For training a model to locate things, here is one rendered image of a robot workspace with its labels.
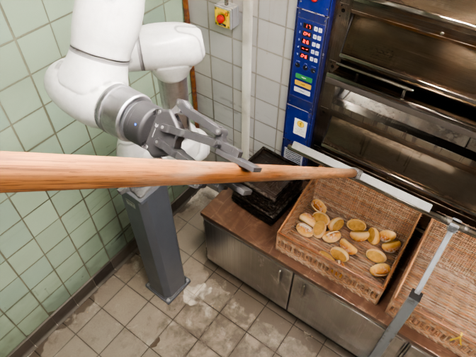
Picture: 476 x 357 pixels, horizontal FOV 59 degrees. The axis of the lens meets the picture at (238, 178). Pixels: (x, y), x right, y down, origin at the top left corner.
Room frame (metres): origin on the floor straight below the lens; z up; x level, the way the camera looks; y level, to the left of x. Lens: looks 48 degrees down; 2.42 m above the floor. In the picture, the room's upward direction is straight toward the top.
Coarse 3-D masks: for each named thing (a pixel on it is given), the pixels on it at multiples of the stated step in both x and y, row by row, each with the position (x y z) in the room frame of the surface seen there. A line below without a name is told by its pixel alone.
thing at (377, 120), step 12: (336, 108) 1.60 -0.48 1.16; (348, 108) 1.58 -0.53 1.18; (360, 108) 1.58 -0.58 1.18; (360, 120) 1.53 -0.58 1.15; (372, 120) 1.50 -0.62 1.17; (384, 120) 1.49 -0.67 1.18; (396, 120) 1.49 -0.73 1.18; (396, 132) 1.43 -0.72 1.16; (408, 132) 1.41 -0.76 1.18; (420, 132) 1.41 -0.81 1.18; (420, 144) 1.36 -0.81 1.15; (432, 144) 1.33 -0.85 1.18; (444, 144) 1.33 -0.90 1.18; (456, 144) 1.33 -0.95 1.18; (444, 156) 1.29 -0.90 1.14; (456, 156) 1.27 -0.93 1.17; (468, 156) 1.26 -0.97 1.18
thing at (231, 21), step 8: (224, 0) 1.99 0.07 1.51; (216, 8) 1.93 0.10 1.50; (224, 8) 1.91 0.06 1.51; (232, 8) 1.91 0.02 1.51; (216, 16) 1.93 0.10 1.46; (224, 16) 1.91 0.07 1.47; (232, 16) 1.90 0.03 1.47; (216, 24) 1.94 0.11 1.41; (224, 24) 1.91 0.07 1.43; (232, 24) 1.90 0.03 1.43
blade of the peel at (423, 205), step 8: (296, 144) 1.20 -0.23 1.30; (304, 152) 1.17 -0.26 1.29; (312, 152) 1.16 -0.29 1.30; (320, 160) 1.13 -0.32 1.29; (328, 160) 1.12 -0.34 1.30; (344, 168) 1.08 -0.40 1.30; (368, 176) 1.03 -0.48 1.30; (376, 184) 1.00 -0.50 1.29; (384, 184) 0.99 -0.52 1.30; (392, 192) 0.96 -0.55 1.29; (400, 192) 0.95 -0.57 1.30; (408, 200) 0.93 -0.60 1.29; (416, 200) 0.92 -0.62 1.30; (424, 208) 0.89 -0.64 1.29
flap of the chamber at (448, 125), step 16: (352, 64) 1.63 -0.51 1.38; (336, 80) 1.47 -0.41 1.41; (368, 80) 1.49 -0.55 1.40; (368, 96) 1.38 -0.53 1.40; (400, 96) 1.37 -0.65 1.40; (416, 96) 1.38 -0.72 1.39; (432, 96) 1.39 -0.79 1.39; (416, 112) 1.27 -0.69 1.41; (448, 112) 1.28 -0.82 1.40; (464, 112) 1.28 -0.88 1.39; (448, 128) 1.19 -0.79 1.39; (464, 128) 1.17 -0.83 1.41
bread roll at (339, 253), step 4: (332, 248) 1.15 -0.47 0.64; (336, 248) 1.14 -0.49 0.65; (340, 248) 1.14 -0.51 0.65; (332, 252) 1.13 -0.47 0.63; (336, 252) 1.12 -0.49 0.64; (340, 252) 1.12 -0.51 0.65; (344, 252) 1.12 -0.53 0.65; (336, 256) 1.11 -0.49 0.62; (340, 256) 1.11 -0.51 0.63; (344, 256) 1.10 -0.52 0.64; (348, 256) 1.10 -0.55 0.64; (344, 260) 1.09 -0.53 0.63
